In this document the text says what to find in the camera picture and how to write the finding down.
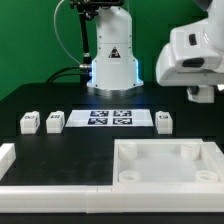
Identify white sheet with markers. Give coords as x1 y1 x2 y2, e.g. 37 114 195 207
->
66 109 153 127

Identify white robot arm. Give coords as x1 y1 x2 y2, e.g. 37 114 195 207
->
87 0 224 103

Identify white square tabletop part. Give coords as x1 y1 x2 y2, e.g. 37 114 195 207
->
113 139 224 183

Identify grey camera cable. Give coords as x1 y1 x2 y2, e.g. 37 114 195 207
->
53 0 84 66

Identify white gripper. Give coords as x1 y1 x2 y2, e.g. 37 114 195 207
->
187 85 224 103

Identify white obstacle fence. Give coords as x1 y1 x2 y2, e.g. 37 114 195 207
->
0 142 224 214

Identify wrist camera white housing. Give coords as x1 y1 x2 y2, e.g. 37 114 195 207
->
156 20 224 86

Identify black base cables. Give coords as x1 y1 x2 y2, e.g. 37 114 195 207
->
45 63 93 84

